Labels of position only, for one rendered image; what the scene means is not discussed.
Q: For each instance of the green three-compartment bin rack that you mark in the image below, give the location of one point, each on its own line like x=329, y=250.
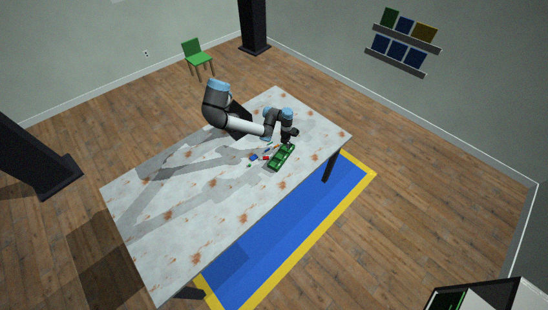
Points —
x=280, y=157

